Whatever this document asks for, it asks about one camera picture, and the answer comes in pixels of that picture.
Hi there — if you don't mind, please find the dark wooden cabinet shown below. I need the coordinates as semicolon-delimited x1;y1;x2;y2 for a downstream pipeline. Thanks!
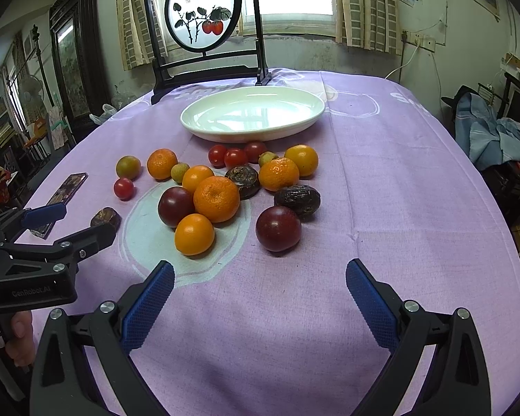
49;0;111;142

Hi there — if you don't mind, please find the smooth orange front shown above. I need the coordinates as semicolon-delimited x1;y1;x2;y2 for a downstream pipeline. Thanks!
174;213;215;257

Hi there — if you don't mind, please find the green-yellow round fruit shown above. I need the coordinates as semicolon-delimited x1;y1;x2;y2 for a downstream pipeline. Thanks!
115;155;141;180

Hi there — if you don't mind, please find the smooth orange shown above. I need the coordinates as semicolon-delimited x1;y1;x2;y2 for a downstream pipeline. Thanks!
285;144;319;177
174;213;215;257
182;165;214;193

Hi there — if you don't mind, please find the cherry tomato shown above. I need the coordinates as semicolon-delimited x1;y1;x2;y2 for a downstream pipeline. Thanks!
223;147;249;169
113;177;135;201
207;144;227;168
244;142;268;163

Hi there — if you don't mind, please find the small longan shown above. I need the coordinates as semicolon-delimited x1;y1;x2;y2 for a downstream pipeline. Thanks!
171;163;190;185
258;151;279;167

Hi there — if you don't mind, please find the right beige curtain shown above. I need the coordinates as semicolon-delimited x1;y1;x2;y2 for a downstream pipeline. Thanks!
335;0;403;54

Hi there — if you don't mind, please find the wall power socket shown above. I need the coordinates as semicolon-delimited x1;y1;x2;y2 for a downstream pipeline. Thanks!
402;30;436;53

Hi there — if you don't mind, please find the white power cable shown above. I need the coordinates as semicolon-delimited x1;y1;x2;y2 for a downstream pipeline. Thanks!
384;40;421;81

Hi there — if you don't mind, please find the person's left hand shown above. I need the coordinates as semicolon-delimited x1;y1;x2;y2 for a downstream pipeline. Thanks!
6;311;36;367

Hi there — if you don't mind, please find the beige curtain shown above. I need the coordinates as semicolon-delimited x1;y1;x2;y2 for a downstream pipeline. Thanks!
116;0;166;70
335;0;403;54

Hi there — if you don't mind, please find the printed card packet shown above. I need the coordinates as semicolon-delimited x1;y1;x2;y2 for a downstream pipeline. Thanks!
30;173;88;240

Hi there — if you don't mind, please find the left beige curtain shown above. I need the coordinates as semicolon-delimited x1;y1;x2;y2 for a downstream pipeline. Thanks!
116;0;166;70

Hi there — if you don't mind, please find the white plastic bag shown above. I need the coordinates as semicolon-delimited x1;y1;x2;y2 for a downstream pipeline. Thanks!
89;103;117;126

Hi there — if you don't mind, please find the purple tablecloth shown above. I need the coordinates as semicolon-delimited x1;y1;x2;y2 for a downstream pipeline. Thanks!
30;70;520;415

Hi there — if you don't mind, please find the blue clothes pile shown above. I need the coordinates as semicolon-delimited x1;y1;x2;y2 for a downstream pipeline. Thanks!
454;92;520;171

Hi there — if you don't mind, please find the white oval plate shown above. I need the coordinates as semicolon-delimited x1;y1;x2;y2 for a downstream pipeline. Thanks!
180;86;326;144

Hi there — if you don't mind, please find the large mandarin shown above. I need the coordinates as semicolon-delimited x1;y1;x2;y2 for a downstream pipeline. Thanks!
193;176;240;224

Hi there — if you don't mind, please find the wrinkled passion fruit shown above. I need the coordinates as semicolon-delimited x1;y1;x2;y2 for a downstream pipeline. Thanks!
274;184;321;219
90;207;122;231
225;165;261;200

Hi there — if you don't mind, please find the dark plum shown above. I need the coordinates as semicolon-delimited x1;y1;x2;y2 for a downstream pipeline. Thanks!
157;186;195;228
255;206;301;253

